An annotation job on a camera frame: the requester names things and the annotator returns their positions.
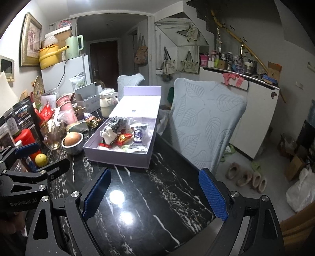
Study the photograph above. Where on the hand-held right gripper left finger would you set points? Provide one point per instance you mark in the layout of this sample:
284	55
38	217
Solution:
97	194

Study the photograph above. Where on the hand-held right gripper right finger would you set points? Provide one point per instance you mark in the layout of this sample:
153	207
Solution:
212	194

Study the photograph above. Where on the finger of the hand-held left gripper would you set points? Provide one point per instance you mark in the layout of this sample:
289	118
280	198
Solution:
27	149
57	168

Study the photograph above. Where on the long red snack packet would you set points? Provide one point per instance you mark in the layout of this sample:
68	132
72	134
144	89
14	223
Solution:
105	145

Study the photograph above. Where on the pale green sachet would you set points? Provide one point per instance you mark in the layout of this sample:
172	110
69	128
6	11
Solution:
125	148

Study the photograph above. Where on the white plush toy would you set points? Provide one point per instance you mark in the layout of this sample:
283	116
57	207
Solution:
108	136

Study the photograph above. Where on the silver cookie snack packet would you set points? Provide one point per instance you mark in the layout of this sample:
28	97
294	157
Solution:
137	147

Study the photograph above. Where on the small red gold snack packet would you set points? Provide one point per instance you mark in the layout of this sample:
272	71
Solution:
124	138

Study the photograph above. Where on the silver purple snack packet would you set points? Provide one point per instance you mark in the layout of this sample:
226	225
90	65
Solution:
138	134

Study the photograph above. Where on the white plush toy checkered dress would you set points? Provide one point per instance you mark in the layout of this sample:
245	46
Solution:
117	123

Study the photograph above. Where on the clear bag with yellowish item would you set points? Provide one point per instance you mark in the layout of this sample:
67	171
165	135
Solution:
137	121

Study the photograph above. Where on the lavender gift box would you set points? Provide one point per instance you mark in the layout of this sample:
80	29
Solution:
137	108

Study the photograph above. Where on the red bottle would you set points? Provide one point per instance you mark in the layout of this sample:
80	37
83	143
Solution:
24	137

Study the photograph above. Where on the yellow lemon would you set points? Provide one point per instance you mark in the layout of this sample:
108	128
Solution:
41	160

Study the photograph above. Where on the steel bowl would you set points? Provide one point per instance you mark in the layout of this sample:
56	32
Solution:
73	149

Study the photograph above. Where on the glass cup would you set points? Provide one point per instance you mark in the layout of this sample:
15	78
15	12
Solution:
53	137

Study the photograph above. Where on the black printed carton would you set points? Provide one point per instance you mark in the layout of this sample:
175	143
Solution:
22	118

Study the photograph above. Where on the brown round bun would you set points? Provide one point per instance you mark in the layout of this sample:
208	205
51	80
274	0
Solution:
71	139

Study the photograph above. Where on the red snack bag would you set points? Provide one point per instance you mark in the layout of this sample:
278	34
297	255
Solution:
46	113

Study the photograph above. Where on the green slipper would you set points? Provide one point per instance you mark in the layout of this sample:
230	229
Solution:
228	150
256	166

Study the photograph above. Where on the grey green pouch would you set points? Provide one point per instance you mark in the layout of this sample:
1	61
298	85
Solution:
78	126

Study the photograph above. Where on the pink cup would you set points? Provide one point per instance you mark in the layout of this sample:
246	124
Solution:
66	109

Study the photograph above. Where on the purple wrapped candy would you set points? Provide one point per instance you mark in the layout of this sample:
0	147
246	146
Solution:
87	115

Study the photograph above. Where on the round woven tray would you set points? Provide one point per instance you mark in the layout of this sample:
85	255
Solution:
38	86

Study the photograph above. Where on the light blue leaf-pattern chair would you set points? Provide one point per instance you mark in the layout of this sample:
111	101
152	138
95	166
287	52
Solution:
204	123

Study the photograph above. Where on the white cardboard box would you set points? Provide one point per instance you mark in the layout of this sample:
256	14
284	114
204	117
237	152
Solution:
88	98

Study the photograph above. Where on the cream kettle jar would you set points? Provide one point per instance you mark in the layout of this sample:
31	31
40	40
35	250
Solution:
107	103

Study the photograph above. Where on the brown cardboard box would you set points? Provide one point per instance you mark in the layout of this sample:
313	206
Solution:
294	168

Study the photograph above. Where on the white cabinet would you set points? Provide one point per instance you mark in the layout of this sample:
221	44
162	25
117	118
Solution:
253	118

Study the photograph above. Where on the white plastic bag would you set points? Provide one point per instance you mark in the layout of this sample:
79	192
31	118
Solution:
301	189

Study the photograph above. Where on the white fridge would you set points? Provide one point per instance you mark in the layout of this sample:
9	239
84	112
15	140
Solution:
73	71

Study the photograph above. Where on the yellow pot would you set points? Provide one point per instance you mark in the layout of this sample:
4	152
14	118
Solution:
50	57

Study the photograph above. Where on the framed picture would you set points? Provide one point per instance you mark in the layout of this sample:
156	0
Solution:
30	39

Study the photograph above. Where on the pale green electric kettle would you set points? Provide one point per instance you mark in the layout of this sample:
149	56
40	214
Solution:
73	48

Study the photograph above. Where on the black screen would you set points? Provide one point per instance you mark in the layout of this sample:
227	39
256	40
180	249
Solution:
306	133

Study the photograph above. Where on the pink cloth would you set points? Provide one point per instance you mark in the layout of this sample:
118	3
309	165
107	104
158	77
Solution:
232	79

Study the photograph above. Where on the dark wooden door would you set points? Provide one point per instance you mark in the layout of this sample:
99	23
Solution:
103	60

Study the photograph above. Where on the beige printed tote bag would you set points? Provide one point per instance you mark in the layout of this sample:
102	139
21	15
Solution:
189	64
168	65

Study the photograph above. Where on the row of jars and bottles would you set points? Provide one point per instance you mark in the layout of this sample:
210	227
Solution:
228	61

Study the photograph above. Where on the open cardboard box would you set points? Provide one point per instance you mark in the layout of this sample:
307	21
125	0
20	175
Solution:
274	71

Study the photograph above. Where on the brown tote bag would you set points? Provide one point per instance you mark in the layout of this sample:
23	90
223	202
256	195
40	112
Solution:
141	55

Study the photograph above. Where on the yellow stair handrail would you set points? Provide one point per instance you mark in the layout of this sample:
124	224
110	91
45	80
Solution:
236	37

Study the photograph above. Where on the white wall panel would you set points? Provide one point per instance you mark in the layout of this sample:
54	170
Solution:
7	67

